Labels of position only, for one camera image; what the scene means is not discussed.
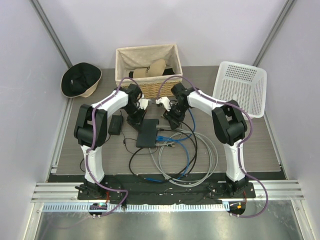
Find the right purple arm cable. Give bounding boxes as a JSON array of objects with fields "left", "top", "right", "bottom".
[{"left": 157, "top": 76, "right": 270, "bottom": 219}]

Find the black power adapter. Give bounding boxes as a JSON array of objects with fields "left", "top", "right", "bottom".
[{"left": 108, "top": 115, "right": 124, "bottom": 136}]

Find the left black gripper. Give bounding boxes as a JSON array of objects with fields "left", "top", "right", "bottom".
[{"left": 123, "top": 104, "right": 148, "bottom": 134}]

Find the beige cap in basket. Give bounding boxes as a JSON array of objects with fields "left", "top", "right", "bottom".
[{"left": 133, "top": 59, "right": 166, "bottom": 78}]

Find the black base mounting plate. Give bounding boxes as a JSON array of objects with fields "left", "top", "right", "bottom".
[{"left": 48, "top": 171, "right": 286, "bottom": 205}]

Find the grey ethernet cable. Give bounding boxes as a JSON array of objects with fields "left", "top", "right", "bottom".
[{"left": 148, "top": 127, "right": 220, "bottom": 188}]

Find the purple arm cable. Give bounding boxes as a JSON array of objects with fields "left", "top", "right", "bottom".
[
  {"left": 84, "top": 77, "right": 129, "bottom": 217},
  {"left": 157, "top": 76, "right": 270, "bottom": 219}
]

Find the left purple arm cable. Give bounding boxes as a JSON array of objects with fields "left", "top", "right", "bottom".
[{"left": 84, "top": 77, "right": 129, "bottom": 217}]

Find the thin black power cord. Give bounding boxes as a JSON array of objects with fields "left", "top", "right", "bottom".
[{"left": 79, "top": 132, "right": 173, "bottom": 183}]

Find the black and beige bucket hat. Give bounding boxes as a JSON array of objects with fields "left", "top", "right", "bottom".
[{"left": 60, "top": 62, "right": 103, "bottom": 98}]

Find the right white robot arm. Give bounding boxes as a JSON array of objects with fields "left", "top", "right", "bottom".
[{"left": 156, "top": 83, "right": 249, "bottom": 198}]

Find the white plastic perforated basket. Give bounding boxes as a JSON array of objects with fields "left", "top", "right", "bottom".
[{"left": 212, "top": 61, "right": 267, "bottom": 119}]

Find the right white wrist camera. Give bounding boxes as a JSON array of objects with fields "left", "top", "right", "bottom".
[{"left": 155, "top": 96, "right": 171, "bottom": 112}]

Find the black network switch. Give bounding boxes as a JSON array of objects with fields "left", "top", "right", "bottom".
[{"left": 135, "top": 119, "right": 159, "bottom": 148}]

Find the black braided ethernet cable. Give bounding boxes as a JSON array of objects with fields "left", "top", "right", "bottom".
[{"left": 157, "top": 119, "right": 200, "bottom": 180}]

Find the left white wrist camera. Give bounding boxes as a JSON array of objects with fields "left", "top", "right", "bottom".
[{"left": 137, "top": 98, "right": 152, "bottom": 110}]

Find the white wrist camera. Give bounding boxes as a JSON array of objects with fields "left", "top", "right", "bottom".
[
  {"left": 155, "top": 96, "right": 171, "bottom": 112},
  {"left": 137, "top": 98, "right": 152, "bottom": 110}
]

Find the white slotted cable duct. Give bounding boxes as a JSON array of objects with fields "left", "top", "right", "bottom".
[{"left": 42, "top": 201, "right": 230, "bottom": 213}]

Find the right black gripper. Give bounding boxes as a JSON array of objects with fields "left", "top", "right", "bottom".
[{"left": 163, "top": 102, "right": 190, "bottom": 130}]

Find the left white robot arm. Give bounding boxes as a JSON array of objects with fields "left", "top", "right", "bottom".
[{"left": 73, "top": 84, "right": 148, "bottom": 200}]

